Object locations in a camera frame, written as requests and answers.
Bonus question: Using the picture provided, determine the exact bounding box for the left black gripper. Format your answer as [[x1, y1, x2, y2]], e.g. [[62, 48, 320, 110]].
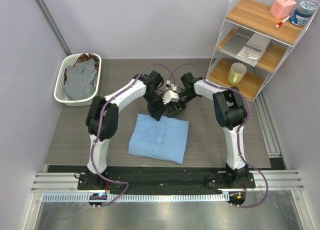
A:
[[142, 91, 169, 121]]

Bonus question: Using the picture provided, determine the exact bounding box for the light blue long sleeve shirt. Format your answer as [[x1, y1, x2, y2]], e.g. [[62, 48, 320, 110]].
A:
[[128, 114, 189, 165]]

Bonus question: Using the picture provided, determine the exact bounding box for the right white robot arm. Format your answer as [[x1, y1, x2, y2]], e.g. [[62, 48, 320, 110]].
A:
[[162, 72, 249, 188]]

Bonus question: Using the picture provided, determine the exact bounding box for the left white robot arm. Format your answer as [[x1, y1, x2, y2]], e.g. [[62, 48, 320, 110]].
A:
[[83, 71, 166, 190]]

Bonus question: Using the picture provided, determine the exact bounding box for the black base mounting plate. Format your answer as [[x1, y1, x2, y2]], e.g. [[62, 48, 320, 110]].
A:
[[48, 165, 256, 196]]

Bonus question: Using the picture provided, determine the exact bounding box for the yellow translucent cup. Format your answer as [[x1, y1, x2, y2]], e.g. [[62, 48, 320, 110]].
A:
[[227, 62, 247, 85]]

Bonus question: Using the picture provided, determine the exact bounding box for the grey shirt in basket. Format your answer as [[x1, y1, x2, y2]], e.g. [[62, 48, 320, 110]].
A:
[[64, 59, 98, 101]]

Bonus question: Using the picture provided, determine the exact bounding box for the white laundry basket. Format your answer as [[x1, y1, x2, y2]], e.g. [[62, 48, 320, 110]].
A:
[[53, 53, 102, 107]]

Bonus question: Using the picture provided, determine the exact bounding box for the brown patterned garment in basket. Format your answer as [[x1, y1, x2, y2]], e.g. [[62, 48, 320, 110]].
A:
[[74, 53, 100, 67]]

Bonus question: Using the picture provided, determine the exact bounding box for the grey booklet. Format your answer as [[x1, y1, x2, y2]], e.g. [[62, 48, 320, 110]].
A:
[[220, 27, 271, 67]]

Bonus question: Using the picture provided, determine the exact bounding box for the red white marker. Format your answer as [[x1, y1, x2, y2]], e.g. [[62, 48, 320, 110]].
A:
[[274, 15, 291, 29]]

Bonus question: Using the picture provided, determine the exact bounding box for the pink cube power strip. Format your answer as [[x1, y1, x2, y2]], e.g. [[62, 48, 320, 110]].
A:
[[269, 0, 297, 19]]

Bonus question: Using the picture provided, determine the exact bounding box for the blue white jar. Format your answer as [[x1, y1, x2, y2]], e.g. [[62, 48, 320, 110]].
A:
[[289, 1, 317, 27]]

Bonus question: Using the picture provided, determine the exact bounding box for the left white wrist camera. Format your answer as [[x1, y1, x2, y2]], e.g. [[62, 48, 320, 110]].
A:
[[162, 90, 180, 105]]

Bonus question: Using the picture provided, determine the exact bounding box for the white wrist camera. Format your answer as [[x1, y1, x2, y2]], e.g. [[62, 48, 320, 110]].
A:
[[165, 80, 177, 92], [162, 90, 180, 105]]

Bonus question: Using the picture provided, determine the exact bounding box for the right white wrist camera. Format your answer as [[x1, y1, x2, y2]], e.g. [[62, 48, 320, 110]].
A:
[[165, 80, 177, 92]]

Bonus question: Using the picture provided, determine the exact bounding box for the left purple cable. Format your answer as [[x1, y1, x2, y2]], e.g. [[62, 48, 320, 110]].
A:
[[89, 62, 176, 208]]

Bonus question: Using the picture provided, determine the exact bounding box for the purple cable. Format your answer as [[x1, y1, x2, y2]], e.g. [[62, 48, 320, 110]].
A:
[[89, 62, 176, 208], [167, 63, 270, 210]]

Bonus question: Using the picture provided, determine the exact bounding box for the white slotted cable duct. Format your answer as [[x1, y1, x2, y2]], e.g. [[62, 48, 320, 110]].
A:
[[42, 192, 230, 203]]

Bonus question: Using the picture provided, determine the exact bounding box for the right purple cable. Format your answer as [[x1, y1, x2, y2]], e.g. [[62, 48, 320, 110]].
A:
[[167, 63, 270, 210]]

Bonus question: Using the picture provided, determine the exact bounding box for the white wire wooden shelf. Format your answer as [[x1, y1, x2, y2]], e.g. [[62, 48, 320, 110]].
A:
[[206, 0, 320, 101]]

